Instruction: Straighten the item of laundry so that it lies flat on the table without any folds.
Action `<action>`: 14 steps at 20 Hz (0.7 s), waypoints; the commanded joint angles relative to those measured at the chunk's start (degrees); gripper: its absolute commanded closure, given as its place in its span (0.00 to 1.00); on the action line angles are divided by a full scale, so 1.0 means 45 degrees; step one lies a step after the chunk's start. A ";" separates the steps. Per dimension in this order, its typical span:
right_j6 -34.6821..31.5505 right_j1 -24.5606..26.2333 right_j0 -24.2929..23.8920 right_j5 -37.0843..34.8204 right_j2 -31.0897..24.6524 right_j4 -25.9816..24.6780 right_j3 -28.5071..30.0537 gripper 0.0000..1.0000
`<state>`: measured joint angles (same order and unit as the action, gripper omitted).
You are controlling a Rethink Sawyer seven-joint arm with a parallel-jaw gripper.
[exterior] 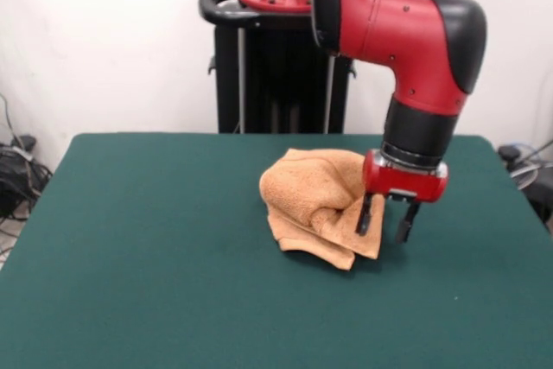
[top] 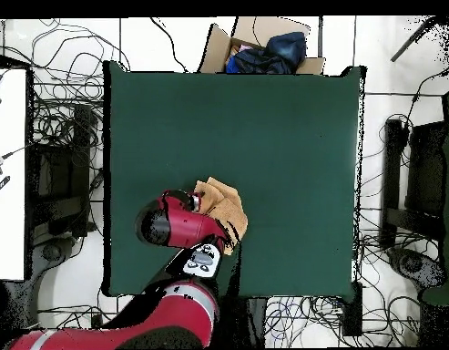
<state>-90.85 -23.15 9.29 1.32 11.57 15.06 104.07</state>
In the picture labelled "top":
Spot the tan terry towel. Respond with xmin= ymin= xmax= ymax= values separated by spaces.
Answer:
xmin=192 ymin=176 xmax=250 ymax=256

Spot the dark green table cloth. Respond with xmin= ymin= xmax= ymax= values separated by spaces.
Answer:
xmin=102 ymin=59 xmax=367 ymax=304

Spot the black equipment rack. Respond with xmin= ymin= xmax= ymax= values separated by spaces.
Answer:
xmin=30 ymin=103 xmax=97 ymax=238

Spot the open cardboard box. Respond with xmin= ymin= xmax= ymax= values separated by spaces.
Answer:
xmin=197 ymin=15 xmax=326 ymax=77

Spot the black power strip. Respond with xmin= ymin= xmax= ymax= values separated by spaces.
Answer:
xmin=342 ymin=282 xmax=363 ymax=336

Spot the black cable tangle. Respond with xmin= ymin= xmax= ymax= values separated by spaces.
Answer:
xmin=263 ymin=294 xmax=422 ymax=347
xmin=28 ymin=17 xmax=132 ymax=147

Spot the blue clothes pile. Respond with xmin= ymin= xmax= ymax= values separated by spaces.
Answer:
xmin=225 ymin=31 xmax=308 ymax=75

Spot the white side table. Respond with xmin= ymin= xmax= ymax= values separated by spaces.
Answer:
xmin=0 ymin=67 xmax=28 ymax=282

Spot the black rod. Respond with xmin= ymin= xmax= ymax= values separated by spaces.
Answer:
xmin=389 ymin=15 xmax=440 ymax=63

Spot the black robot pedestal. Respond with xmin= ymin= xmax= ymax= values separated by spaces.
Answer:
xmin=219 ymin=296 xmax=267 ymax=347

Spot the round dark stand base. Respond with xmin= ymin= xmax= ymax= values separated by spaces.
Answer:
xmin=387 ymin=246 xmax=447 ymax=291

